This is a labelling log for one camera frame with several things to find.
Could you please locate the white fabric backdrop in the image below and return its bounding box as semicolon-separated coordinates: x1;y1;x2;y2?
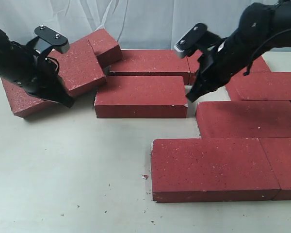
0;0;251;49

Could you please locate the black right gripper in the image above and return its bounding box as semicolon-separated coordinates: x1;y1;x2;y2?
186;32;259;101

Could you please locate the red brick front large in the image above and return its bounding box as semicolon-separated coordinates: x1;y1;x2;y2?
151;138;281;203

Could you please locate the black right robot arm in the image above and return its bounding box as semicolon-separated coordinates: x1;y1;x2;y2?
186;1;291;102

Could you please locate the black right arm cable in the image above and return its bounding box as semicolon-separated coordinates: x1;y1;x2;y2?
242;26;291;76

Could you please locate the small red brick top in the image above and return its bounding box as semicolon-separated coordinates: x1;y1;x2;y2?
85;29;122;68

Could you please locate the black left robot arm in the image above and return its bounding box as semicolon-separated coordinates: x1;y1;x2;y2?
0;25;75;108

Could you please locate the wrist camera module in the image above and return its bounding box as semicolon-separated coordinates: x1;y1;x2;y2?
174;23;207;59
34;25;70;54

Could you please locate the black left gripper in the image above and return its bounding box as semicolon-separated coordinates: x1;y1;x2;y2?
0;42;75;108

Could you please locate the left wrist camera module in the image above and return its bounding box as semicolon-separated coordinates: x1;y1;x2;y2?
34;25;70;54

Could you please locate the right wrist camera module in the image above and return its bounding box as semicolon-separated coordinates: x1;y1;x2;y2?
174;23;207;59

